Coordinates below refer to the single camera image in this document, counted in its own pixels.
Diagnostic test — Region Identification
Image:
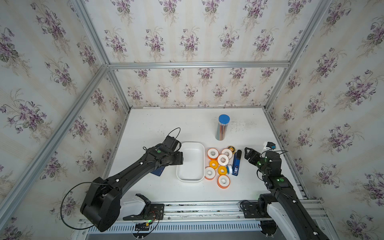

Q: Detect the white storage box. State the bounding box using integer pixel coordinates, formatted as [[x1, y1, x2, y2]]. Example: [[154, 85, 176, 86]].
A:
[[176, 142, 205, 183]]

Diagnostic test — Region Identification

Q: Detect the orange sealing tape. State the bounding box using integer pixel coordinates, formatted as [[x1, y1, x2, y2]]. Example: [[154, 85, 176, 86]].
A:
[[217, 175, 231, 189], [217, 154, 230, 166], [205, 167, 216, 180], [221, 149, 233, 160], [207, 148, 220, 160]]

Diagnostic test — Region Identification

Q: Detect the orange sealing tape bottom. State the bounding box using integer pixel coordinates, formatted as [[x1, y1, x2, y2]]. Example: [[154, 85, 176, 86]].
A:
[[217, 175, 231, 189]]

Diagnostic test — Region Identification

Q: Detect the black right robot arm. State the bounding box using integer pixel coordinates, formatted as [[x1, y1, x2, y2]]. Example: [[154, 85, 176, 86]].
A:
[[245, 147, 329, 240]]

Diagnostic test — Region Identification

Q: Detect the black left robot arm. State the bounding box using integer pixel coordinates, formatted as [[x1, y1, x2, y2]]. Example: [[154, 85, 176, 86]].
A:
[[74, 136, 184, 232]]

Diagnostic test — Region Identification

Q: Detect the small yellow black tape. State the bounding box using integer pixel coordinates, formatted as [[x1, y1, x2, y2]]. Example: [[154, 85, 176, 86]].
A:
[[228, 146, 236, 153]]

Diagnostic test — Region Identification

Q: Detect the yellow sealing tape right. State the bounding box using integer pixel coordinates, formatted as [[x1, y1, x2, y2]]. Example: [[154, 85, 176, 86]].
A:
[[217, 166, 228, 176]]

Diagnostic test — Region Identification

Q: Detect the yellow sealing tape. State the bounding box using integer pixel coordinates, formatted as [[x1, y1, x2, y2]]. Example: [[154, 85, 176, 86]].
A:
[[217, 166, 228, 176], [209, 160, 219, 170]]

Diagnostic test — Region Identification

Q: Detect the yellow sealing tape left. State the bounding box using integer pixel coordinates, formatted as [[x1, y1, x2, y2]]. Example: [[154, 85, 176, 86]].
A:
[[209, 160, 219, 170]]

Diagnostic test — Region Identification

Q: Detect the blue book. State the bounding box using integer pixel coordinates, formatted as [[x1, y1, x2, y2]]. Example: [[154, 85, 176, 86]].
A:
[[151, 166, 165, 177]]

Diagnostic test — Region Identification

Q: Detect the blue-capped pencil tube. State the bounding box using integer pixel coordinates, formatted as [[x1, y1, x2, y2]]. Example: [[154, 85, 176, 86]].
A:
[[216, 115, 230, 141]]

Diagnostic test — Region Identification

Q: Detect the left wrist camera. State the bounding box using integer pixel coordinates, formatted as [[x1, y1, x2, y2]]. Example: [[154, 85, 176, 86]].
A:
[[163, 136, 180, 151]]

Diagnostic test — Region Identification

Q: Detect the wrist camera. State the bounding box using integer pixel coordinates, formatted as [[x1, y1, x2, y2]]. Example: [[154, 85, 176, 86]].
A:
[[163, 136, 180, 151], [263, 142, 276, 152]]

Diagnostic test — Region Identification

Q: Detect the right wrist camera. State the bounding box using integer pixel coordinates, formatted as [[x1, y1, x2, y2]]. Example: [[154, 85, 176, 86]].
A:
[[263, 142, 276, 152]]

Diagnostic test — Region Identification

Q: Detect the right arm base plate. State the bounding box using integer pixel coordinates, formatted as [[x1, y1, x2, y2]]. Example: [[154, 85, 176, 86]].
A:
[[240, 200, 270, 219]]

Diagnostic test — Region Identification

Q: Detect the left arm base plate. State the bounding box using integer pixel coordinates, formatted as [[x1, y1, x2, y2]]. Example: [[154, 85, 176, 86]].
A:
[[123, 204, 165, 221]]

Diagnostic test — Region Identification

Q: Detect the aluminium front rail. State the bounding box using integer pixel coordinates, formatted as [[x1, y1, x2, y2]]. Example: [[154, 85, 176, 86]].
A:
[[103, 201, 273, 234]]

